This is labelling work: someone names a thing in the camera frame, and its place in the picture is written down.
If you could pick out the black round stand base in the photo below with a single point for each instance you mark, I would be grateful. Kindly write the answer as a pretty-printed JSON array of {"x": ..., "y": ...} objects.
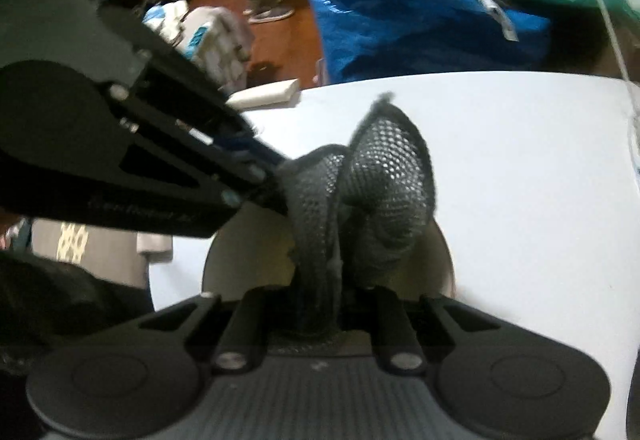
[{"x": 633, "y": 405}]

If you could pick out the white ceramic bowl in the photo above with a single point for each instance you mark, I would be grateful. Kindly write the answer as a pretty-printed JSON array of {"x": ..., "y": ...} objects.
[{"x": 253, "y": 249}]

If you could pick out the pile of colourful clothes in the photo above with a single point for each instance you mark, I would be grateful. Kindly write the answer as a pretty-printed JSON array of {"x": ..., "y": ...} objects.
[{"x": 166, "y": 20}]

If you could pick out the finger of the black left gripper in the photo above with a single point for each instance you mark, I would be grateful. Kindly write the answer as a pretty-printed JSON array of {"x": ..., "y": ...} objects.
[
  {"x": 250, "y": 147},
  {"x": 255, "y": 192}
]

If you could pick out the blue plastic tote bag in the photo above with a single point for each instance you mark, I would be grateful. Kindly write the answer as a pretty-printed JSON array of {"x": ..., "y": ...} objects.
[{"x": 364, "y": 39}]

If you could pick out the beige foam table edge guard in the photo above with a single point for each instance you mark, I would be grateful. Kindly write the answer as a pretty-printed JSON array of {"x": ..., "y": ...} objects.
[{"x": 265, "y": 95}]

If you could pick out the grey mesh dish cloth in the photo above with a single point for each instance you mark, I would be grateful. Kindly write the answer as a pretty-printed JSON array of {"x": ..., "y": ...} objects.
[{"x": 356, "y": 211}]

